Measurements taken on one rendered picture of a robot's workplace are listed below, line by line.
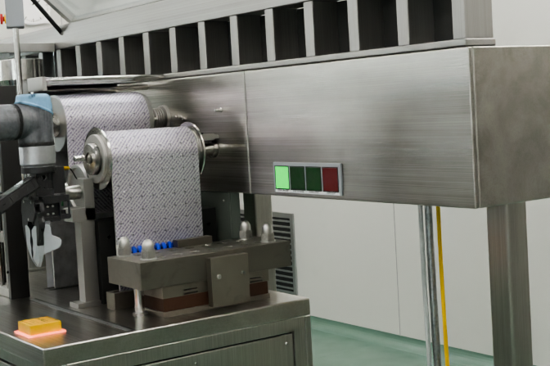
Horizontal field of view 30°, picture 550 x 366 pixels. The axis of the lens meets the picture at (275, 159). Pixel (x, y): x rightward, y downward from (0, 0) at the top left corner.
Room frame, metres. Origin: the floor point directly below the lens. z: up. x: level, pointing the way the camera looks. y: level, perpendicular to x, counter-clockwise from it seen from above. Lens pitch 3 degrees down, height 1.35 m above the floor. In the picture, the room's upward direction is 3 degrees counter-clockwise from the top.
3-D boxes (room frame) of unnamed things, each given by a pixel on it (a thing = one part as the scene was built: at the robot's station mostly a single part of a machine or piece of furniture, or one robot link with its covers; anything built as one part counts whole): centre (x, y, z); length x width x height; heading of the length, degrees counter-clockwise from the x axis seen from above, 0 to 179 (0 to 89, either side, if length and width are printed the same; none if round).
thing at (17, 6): (2.90, 0.71, 1.66); 0.07 x 0.07 x 0.10; 14
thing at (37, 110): (2.17, 0.51, 1.35); 0.09 x 0.08 x 0.11; 131
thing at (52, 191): (2.18, 0.50, 1.19); 0.09 x 0.08 x 0.12; 125
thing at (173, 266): (2.37, 0.18, 1.00); 0.40 x 0.16 x 0.06; 125
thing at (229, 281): (2.31, 0.12, 0.96); 0.10 x 0.03 x 0.11; 125
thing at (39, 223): (2.15, 0.51, 1.13); 0.05 x 0.02 x 0.09; 35
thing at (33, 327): (2.16, 0.52, 0.91); 0.07 x 0.07 x 0.02; 35
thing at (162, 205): (2.45, 0.28, 1.12); 0.23 x 0.01 x 0.18; 125
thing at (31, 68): (3.08, 0.75, 1.50); 0.14 x 0.14 x 0.06
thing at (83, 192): (2.43, 0.47, 1.05); 0.06 x 0.05 x 0.31; 125
